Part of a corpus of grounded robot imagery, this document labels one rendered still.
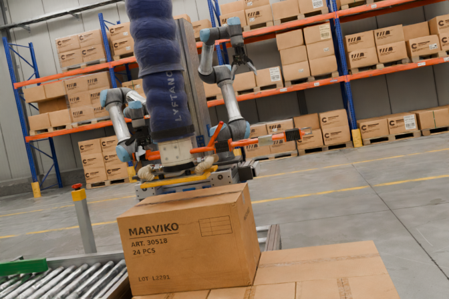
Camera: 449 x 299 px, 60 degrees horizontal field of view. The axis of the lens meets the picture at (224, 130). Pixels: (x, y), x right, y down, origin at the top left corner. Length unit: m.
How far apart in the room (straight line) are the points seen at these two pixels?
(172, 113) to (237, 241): 0.69
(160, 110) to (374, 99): 8.94
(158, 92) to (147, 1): 0.44
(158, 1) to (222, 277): 1.35
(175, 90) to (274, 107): 8.52
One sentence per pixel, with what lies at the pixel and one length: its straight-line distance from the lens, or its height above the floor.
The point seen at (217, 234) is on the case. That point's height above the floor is 0.80.
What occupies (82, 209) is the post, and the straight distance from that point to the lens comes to 2.92.
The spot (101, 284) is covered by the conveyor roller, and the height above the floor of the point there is 0.54.
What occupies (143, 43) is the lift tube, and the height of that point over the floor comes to 1.75.
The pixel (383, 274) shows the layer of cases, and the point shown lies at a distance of 1.91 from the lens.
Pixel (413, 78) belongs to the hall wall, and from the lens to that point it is 10.78.
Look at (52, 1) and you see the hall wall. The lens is 12.72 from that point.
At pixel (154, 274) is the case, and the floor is 0.64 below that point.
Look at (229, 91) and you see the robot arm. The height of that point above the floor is 1.47.
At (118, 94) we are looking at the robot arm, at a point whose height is 1.60.
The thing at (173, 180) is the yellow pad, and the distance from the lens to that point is 1.92.
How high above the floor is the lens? 1.36
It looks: 3 degrees down
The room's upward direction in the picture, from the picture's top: 11 degrees counter-clockwise
